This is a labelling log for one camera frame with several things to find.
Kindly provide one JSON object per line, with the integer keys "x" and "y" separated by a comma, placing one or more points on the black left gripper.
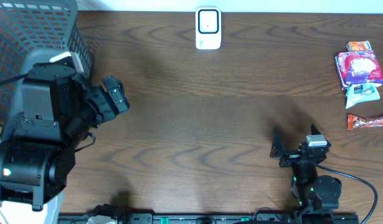
{"x": 115, "y": 96}

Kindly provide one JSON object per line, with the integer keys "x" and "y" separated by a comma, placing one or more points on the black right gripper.
{"x": 278, "y": 151}

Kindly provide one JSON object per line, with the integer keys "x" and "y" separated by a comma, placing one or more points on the red orange chocolate bar wrapper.
{"x": 356, "y": 122}

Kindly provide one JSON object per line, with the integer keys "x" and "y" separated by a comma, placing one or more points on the teal snack wrapper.
{"x": 361, "y": 93}

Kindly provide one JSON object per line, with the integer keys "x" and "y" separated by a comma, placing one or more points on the purple red noodle packet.
{"x": 358, "y": 67}

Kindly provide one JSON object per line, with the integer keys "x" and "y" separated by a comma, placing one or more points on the small orange box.
{"x": 358, "y": 46}

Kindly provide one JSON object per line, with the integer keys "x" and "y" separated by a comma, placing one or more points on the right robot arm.
{"x": 315, "y": 193}

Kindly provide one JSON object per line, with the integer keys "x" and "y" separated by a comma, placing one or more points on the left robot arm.
{"x": 56, "y": 107}

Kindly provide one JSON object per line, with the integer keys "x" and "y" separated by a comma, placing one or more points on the dark grey plastic basket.
{"x": 26, "y": 26}

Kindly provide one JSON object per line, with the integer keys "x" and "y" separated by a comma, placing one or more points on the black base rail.
{"x": 147, "y": 218}

